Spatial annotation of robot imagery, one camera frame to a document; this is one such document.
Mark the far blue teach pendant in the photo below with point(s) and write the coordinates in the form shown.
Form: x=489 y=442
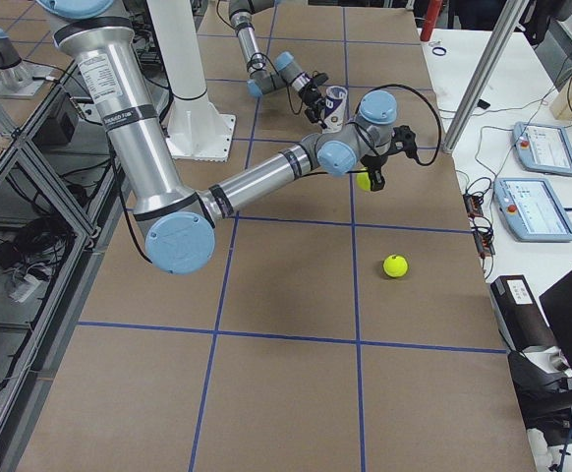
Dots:
x=543 y=148

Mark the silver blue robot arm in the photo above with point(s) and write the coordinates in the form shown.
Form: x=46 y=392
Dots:
x=176 y=220
x=266 y=76

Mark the clear tennis ball can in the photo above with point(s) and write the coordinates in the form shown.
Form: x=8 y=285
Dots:
x=334 y=110

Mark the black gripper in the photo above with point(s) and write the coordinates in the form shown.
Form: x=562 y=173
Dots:
x=373 y=164
x=311 y=95

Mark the aluminium side frame rack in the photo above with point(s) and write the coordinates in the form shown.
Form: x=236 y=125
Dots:
x=58 y=208

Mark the blue teach pendant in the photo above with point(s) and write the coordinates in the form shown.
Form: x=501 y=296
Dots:
x=543 y=148
x=531 y=210

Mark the near blue teach pendant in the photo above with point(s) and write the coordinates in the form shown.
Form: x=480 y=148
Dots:
x=531 y=210

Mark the yellow tennis ball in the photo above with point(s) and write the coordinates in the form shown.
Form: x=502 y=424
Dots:
x=395 y=266
x=363 y=180

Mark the orange black electronics board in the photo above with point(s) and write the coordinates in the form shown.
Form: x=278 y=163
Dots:
x=481 y=226

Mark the aluminium frame post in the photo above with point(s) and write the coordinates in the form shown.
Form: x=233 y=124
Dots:
x=481 y=15

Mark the blue tape roll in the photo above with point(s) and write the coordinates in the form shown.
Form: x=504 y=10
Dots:
x=439 y=51

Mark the black box with label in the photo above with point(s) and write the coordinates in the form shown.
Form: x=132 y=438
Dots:
x=522 y=318

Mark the red cylinder bottle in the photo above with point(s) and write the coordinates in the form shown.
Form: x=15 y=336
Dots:
x=430 y=20

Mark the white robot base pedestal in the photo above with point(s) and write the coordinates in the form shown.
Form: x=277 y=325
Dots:
x=195 y=128

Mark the brown paper table mat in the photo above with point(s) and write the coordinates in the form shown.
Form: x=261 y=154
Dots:
x=292 y=350

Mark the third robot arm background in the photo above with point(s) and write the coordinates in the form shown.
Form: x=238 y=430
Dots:
x=19 y=79

